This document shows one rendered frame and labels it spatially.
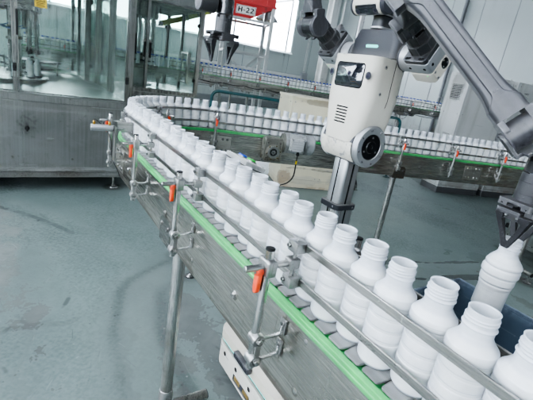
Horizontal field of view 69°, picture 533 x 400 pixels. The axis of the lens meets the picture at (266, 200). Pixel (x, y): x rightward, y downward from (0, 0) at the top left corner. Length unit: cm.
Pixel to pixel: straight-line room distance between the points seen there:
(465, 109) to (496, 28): 810
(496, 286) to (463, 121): 600
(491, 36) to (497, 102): 1390
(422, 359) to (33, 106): 378
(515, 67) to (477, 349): 1372
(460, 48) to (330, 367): 63
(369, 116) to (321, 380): 99
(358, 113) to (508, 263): 76
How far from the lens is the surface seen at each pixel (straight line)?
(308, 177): 526
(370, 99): 144
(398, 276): 57
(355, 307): 64
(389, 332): 60
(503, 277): 92
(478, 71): 87
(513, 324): 113
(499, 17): 1480
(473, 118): 697
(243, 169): 90
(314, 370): 70
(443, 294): 55
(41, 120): 405
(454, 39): 88
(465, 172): 340
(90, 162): 417
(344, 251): 64
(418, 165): 313
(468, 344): 53
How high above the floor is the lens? 138
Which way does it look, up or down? 18 degrees down
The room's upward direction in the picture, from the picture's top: 10 degrees clockwise
